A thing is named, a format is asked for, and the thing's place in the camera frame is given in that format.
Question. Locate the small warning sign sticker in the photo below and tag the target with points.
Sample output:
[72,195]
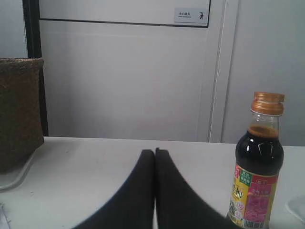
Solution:
[191,15]

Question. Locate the white plastic tray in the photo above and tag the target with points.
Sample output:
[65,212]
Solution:
[296,207]

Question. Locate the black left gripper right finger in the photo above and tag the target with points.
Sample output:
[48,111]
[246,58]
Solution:
[177,205]

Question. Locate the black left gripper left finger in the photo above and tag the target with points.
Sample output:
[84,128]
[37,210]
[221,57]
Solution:
[132,206]

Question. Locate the white cabinet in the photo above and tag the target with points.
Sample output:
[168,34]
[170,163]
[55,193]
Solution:
[125,69]

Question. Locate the brown woven basket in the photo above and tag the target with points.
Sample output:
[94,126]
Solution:
[20,123]

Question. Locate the soy sauce bottle gold cap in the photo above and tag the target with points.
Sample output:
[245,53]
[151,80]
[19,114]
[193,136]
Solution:
[259,158]

